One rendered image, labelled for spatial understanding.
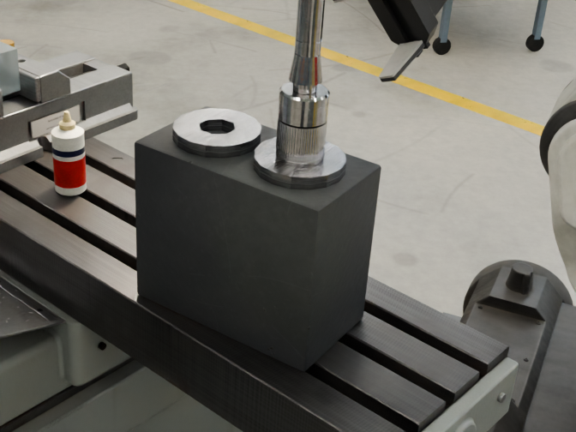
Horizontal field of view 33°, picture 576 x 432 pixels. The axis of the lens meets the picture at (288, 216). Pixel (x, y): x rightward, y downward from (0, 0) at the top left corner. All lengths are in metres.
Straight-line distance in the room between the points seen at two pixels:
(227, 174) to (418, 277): 1.96
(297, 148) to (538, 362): 0.82
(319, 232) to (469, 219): 2.32
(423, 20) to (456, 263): 1.92
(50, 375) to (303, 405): 0.40
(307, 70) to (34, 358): 0.51
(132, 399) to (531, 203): 2.21
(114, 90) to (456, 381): 0.70
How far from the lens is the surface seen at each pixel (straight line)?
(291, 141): 0.92
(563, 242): 1.42
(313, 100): 0.90
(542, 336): 1.69
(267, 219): 0.92
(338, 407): 0.96
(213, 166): 0.95
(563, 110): 1.35
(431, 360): 1.03
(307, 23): 0.89
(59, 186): 1.28
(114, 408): 1.34
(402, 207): 3.20
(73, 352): 1.22
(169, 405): 1.43
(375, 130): 3.71
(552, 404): 1.59
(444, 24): 4.48
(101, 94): 1.44
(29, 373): 1.22
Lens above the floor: 1.55
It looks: 30 degrees down
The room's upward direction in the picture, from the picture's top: 4 degrees clockwise
